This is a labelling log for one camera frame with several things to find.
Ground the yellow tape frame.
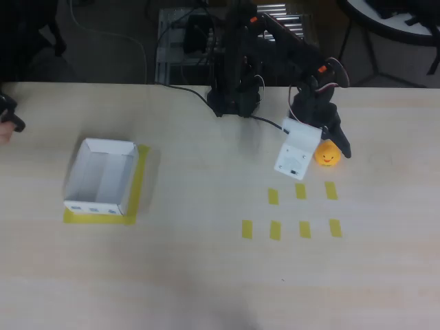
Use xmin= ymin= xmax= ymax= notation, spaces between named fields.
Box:
xmin=63 ymin=144 xmax=151 ymax=227

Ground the black power cable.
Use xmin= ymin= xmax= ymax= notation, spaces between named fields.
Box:
xmin=156 ymin=81 xmax=211 ymax=104

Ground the black chair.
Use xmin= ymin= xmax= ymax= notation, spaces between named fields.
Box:
xmin=0 ymin=0 xmax=69 ymax=82

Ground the black camera cable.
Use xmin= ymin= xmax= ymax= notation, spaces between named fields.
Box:
xmin=249 ymin=115 xmax=289 ymax=133

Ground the white floor cable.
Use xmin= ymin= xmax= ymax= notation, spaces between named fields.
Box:
xmin=69 ymin=0 xmax=149 ymax=83

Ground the black leader arm handle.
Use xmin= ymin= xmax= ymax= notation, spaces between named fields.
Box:
xmin=0 ymin=93 xmax=27 ymax=133

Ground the person's hand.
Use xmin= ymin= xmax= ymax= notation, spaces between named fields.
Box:
xmin=0 ymin=120 xmax=15 ymax=145

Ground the round white table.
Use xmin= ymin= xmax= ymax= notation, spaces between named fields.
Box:
xmin=338 ymin=0 xmax=440 ymax=45

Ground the yellow rubber duck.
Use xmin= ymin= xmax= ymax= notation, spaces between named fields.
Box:
xmin=314 ymin=139 xmax=343 ymax=168

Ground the metal roller rack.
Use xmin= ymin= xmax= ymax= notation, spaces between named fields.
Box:
xmin=156 ymin=3 xmax=325 ymax=85

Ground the white cardboard box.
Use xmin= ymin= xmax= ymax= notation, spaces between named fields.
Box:
xmin=63 ymin=137 xmax=139 ymax=217

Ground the white gripper camera mount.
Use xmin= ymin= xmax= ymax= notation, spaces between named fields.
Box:
xmin=274 ymin=117 xmax=323 ymax=181

